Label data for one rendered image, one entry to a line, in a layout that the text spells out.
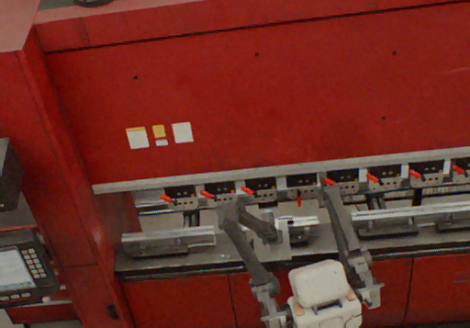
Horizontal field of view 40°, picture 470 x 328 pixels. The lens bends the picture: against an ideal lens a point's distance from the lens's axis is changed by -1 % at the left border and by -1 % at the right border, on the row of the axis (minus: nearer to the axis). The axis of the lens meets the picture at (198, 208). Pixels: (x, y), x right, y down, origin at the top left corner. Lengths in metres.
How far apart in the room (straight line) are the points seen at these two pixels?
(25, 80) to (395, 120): 1.60
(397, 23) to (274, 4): 0.50
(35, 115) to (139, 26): 0.56
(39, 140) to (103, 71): 0.40
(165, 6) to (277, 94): 0.63
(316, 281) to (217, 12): 1.14
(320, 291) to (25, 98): 1.42
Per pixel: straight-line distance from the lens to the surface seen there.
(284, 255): 3.28
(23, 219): 3.88
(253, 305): 3.76
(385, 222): 3.54
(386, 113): 3.04
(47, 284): 3.01
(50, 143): 2.86
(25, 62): 2.64
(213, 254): 3.50
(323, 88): 2.91
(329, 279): 2.72
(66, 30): 2.76
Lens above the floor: 3.47
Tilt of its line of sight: 44 degrees down
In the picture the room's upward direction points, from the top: 12 degrees counter-clockwise
